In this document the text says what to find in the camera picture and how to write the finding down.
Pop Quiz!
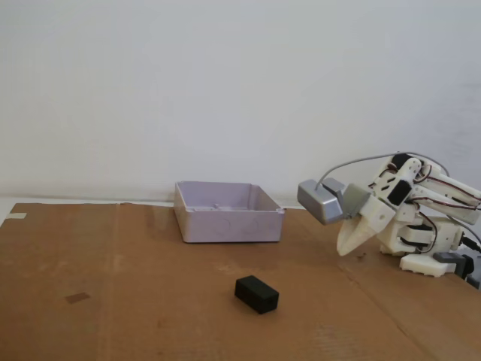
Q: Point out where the silver webcam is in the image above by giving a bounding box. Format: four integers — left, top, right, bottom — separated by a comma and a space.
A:
297, 178, 343, 226

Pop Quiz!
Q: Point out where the brown cardboard sheet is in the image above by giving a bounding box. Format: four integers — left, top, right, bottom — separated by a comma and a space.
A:
0, 202, 481, 361

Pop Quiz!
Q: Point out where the black rectangular block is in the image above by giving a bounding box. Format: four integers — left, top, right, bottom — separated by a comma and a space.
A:
234, 275, 280, 315

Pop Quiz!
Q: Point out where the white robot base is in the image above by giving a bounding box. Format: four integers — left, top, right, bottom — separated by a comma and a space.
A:
400, 216, 463, 280

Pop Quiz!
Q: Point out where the grey table clamp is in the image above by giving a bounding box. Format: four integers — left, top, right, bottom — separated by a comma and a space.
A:
434, 251, 481, 290

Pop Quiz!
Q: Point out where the grey webcam mount bracket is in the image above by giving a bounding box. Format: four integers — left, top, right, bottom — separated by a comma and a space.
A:
342, 183, 371, 220

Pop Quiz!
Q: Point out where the black power cable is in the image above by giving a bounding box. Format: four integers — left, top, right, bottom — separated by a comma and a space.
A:
461, 235, 481, 253

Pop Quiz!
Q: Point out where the grey plastic open box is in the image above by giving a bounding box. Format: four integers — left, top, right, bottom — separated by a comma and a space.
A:
173, 180, 286, 245

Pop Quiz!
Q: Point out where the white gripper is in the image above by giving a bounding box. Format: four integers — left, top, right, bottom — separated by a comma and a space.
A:
337, 194, 396, 257

